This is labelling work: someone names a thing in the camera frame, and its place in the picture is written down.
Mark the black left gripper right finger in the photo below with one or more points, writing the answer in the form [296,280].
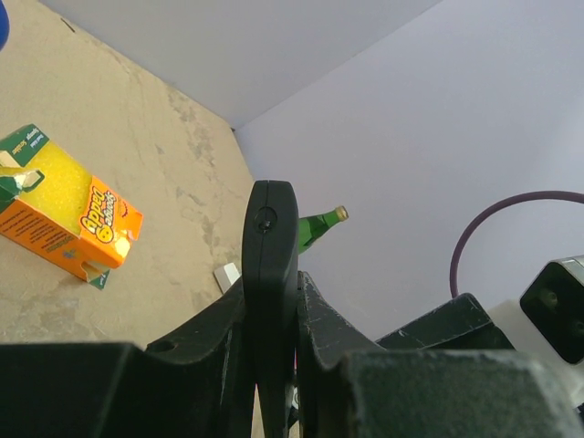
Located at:
[349,386]

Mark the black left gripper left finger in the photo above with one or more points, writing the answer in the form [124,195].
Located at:
[189,383]

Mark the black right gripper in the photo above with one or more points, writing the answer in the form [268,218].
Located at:
[461,323]

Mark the white remote control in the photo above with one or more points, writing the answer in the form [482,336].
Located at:
[226,276]

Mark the green glass bottle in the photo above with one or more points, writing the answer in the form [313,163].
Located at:
[311,228]

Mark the orange yellow battery pack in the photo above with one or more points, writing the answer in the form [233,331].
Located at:
[54,207]

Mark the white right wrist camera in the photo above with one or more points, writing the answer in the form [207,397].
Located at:
[547,320]

